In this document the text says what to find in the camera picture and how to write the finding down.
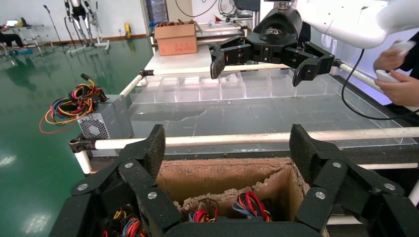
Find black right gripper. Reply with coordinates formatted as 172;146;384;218
209;5;335;87

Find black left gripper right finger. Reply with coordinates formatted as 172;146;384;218
290;123;419;237

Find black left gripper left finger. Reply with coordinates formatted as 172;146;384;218
49;124;182;237

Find power supply with coloured wires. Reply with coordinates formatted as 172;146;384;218
39;83;124;141
101;209;148;237
232;191;273;223
70;73;134;139
188;198;220;223

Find white handheld controller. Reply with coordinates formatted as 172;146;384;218
375;69;402;84
388;40;417;56

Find dark sleeved operator forearm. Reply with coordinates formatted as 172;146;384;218
398;31;419;80

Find operator hand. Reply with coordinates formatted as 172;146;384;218
374;48;408;72
374;69;419;108

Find clear acrylic divider tray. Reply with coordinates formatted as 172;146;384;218
130;69;417;155

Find cardboard box with dividers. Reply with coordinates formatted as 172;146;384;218
156;158;330;237

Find white pipe leg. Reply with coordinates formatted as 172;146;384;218
74;151;93;175

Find closed brown cardboard box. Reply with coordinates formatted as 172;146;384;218
154;20;199;57

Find exoskeleton on white stand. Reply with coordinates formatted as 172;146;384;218
64;0;111;55

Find black microphone stand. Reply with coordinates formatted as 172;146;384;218
43;4;71;52

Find metal step ladder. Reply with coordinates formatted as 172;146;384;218
14;24;50;48

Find seated person in black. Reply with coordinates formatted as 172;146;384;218
0;24;25;49

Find black cable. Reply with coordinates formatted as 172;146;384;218
341;49;419;120

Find long white pipe rail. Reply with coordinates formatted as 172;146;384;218
69;126;419;154

